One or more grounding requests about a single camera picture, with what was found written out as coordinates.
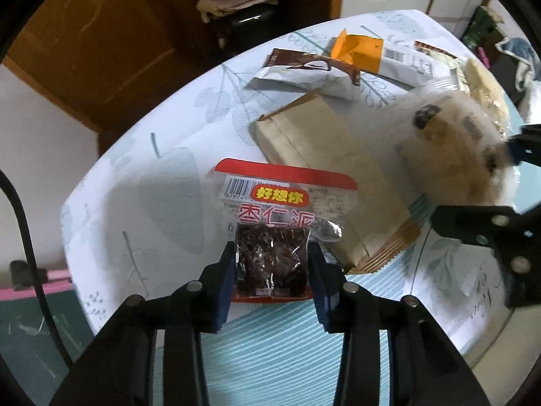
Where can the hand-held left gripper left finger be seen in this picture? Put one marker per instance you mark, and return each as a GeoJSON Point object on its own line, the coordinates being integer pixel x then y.
{"type": "Point", "coordinates": [222, 296]}

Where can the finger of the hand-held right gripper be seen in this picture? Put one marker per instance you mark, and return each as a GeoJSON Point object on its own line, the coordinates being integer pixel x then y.
{"type": "Point", "coordinates": [519, 150]}
{"type": "Point", "coordinates": [486, 224]}

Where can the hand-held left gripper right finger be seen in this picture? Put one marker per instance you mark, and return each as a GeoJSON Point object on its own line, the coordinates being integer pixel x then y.
{"type": "Point", "coordinates": [323, 300]}

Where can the red date snack packet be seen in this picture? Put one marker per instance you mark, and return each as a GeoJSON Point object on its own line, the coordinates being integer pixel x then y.
{"type": "Point", "coordinates": [287, 203]}

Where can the white packet with brown stripe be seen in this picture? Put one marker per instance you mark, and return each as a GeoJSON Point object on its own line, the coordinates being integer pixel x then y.
{"type": "Point", "coordinates": [439, 53]}

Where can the kraft paper cake packet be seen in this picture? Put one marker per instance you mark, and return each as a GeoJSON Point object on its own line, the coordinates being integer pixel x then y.
{"type": "Point", "coordinates": [321, 148]}

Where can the orange and white snack packet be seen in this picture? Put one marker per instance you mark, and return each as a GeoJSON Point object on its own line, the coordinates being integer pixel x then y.
{"type": "Point", "coordinates": [359, 50]}

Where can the brown and white snack packet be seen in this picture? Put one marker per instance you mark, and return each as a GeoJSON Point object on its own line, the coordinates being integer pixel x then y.
{"type": "Point", "coordinates": [304, 78]}

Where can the blue and white cloth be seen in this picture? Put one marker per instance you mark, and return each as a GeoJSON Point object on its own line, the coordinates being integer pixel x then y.
{"type": "Point", "coordinates": [517, 50]}

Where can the green printed bag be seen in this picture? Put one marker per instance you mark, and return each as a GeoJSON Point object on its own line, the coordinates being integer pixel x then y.
{"type": "Point", "coordinates": [479, 21]}

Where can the black clamp knob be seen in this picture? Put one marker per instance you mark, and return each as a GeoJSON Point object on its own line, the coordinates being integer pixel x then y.
{"type": "Point", "coordinates": [21, 273]}

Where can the black box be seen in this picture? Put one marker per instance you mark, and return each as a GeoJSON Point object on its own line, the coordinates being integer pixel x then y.
{"type": "Point", "coordinates": [249, 19]}

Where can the brown wooden door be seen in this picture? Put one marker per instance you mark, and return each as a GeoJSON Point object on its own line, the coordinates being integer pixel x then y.
{"type": "Point", "coordinates": [84, 50]}

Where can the green chalkboard with pink frame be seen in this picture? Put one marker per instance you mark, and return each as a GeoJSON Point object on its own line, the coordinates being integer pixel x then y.
{"type": "Point", "coordinates": [25, 325]}

